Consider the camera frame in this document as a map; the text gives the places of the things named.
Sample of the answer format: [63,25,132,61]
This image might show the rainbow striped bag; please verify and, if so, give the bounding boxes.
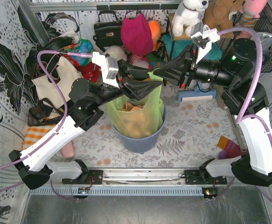
[146,53,166,69]

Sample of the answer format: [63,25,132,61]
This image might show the white plush dog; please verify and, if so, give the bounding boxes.
[172,0,209,37]

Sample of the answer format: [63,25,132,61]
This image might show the cream plush sheep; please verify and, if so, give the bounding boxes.
[104,45,127,61]

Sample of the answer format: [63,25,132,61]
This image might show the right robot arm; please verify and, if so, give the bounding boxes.
[153,38,272,187]

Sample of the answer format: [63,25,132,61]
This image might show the red cloth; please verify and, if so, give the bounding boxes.
[77,62,102,83]

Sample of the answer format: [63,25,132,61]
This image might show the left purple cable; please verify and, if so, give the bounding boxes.
[0,50,94,200]

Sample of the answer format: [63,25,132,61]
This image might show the green trash bag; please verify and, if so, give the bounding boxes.
[105,71,165,139]

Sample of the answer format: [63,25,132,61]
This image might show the black wooden shelf rack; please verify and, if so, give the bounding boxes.
[164,13,232,61]

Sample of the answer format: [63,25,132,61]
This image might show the pink plush toy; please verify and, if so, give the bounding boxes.
[238,0,267,28]

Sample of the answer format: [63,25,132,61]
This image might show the brown patterned handbag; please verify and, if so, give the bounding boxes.
[28,98,64,127]

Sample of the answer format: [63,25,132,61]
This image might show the black leather handbag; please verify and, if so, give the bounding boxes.
[93,11,124,52]

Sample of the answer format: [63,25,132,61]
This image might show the black round hat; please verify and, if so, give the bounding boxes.
[36,36,74,63]

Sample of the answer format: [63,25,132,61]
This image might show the silver foil bag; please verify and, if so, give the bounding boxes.
[258,32,272,42]

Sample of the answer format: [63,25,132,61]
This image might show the blue trash bin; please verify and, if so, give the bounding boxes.
[112,106,167,154]

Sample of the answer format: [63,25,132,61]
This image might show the crumpled brown paper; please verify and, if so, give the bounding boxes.
[121,102,144,112]

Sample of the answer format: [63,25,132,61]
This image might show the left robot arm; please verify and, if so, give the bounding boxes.
[9,56,161,189]

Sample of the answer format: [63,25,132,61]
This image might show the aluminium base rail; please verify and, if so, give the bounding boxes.
[21,167,272,186]

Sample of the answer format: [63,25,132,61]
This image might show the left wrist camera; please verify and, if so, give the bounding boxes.
[92,51,119,88]

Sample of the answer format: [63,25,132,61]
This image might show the magenta cloth bag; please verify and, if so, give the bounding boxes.
[121,13,153,56]

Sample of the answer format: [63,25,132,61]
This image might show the cream canvas tote bag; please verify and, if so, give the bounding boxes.
[31,56,84,108]

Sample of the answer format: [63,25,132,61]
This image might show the pink white plush doll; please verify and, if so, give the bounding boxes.
[130,54,152,69]

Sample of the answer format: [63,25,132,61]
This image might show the brown teddy bear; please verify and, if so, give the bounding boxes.
[203,0,245,31]

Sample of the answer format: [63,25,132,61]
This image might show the pink plush roll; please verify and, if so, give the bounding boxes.
[62,141,75,159]

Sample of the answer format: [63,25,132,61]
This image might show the black wire basket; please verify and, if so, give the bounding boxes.
[232,10,272,73]

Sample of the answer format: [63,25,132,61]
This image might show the teal folded cloth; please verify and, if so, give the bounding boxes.
[162,35,222,61]

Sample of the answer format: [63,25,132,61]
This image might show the colourful printed bag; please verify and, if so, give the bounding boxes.
[64,39,93,67]

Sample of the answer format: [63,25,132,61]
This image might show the orange checkered cloth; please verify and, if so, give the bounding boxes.
[21,125,55,151]

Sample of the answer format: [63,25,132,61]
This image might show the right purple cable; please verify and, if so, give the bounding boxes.
[217,26,272,208]

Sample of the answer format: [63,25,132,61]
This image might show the orange plush toy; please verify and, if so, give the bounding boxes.
[148,20,161,51]

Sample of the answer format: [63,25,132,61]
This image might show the purple cable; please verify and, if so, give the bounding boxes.
[0,50,94,200]
[217,26,272,208]

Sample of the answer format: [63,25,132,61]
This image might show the blue floor squeegee mop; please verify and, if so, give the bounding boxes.
[177,82,216,102]

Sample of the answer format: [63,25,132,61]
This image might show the magenta striped sock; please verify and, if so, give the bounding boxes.
[217,136,247,160]

